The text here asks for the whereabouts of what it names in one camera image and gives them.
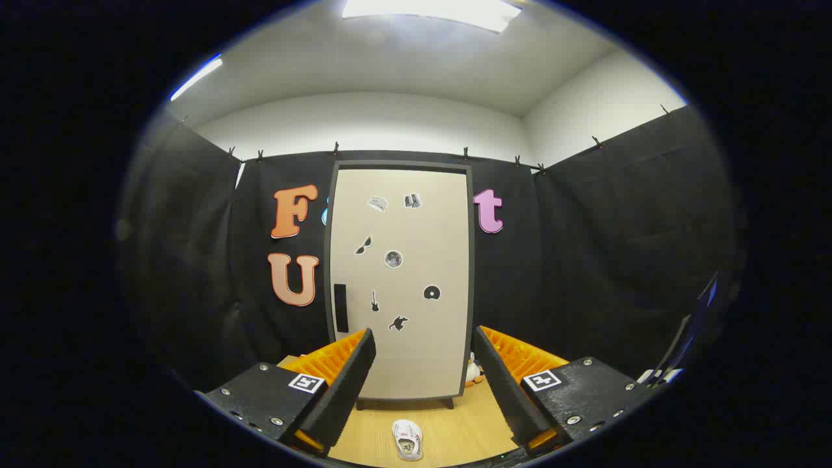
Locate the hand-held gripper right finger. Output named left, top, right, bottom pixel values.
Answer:
left=473, top=325, right=657, bottom=450

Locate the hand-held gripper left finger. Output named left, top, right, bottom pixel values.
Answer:
left=194, top=328, right=377, bottom=460

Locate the beige shoe cabinet door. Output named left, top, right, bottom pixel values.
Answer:
left=330, top=169, right=470, bottom=400

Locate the white canvas shoe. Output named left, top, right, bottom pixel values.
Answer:
left=392, top=419, right=423, bottom=462

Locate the dark grey shoe cabinet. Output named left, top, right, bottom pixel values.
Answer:
left=324, top=161, right=475, bottom=411

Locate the black backdrop cloth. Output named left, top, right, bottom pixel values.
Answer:
left=120, top=104, right=738, bottom=391

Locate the dark equipment stand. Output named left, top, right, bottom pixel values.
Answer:
left=638, top=272, right=721, bottom=389

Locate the long ceiling strip light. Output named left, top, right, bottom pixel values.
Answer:
left=170, top=57, right=223, bottom=102

